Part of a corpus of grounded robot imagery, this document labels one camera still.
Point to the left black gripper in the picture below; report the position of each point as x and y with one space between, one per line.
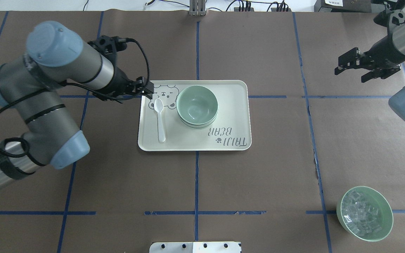
121 82

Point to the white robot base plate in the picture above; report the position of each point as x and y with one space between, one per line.
196 247

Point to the white plastic spoon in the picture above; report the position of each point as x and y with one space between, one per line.
159 107

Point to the green bowl with ice cubes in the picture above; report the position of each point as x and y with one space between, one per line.
365 213

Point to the aluminium frame post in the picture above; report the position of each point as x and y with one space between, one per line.
197 8

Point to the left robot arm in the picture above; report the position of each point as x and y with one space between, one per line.
56 57

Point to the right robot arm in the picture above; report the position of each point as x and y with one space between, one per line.
397 101

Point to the cream bear print tray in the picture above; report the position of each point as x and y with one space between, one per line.
231 129

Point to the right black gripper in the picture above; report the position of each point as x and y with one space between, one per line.
379 56

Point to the green bowl on tray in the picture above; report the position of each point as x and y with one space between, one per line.
197 126

